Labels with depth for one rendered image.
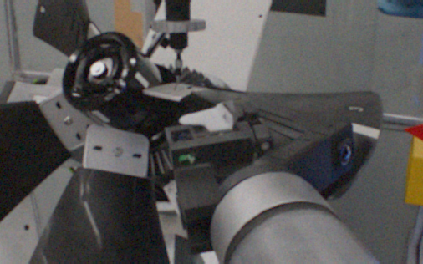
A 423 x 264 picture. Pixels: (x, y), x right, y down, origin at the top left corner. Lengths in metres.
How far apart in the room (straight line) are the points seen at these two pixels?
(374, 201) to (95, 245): 0.95
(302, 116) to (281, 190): 0.25
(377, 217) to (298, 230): 1.14
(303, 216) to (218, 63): 0.65
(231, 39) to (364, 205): 0.70
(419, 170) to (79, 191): 0.53
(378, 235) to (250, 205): 1.15
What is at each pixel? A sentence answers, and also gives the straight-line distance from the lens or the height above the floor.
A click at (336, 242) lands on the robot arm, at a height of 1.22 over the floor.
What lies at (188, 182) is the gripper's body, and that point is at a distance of 0.30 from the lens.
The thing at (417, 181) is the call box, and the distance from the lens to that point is 0.75.
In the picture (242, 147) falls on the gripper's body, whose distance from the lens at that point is 0.32.
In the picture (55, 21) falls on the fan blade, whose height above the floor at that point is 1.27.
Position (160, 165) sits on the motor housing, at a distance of 0.64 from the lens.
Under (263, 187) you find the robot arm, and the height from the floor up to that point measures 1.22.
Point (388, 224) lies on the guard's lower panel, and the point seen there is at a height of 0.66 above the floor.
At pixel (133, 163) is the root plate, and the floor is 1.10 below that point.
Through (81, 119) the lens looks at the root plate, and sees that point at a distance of 0.64.
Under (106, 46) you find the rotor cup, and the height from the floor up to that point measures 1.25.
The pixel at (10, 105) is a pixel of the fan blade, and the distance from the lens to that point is 0.68.
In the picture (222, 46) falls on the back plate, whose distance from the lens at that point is 0.86.
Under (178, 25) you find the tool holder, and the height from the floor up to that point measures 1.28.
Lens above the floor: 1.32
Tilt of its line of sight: 19 degrees down
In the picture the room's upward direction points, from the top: straight up
